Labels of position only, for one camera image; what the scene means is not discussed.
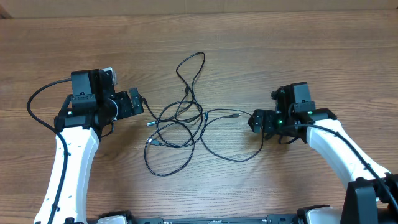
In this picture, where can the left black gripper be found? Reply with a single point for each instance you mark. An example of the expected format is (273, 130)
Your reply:
(126, 109)

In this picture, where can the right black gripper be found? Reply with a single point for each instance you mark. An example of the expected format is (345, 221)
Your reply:
(268, 116)

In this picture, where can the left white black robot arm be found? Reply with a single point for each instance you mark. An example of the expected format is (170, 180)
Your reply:
(93, 104)

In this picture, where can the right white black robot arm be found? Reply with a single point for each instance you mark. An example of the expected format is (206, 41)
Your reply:
(371, 190)

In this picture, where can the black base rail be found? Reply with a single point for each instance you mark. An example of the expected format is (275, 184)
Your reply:
(269, 219)

